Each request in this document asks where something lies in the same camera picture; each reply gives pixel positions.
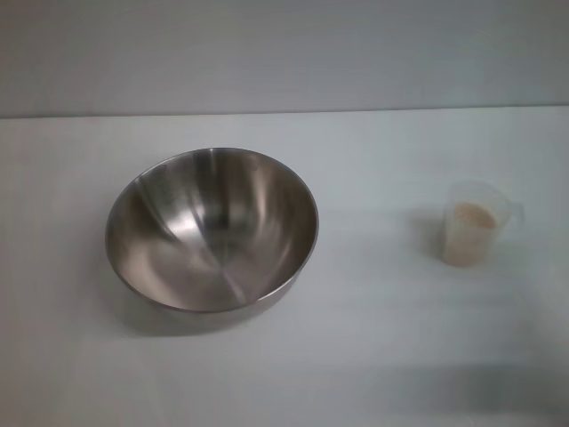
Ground stainless steel mixing bowl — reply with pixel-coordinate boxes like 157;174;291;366
104;146;320;315

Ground white rice grains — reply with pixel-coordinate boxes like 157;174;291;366
444;200;498;267

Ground clear plastic measuring cup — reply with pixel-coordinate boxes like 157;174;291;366
439;179;526;268

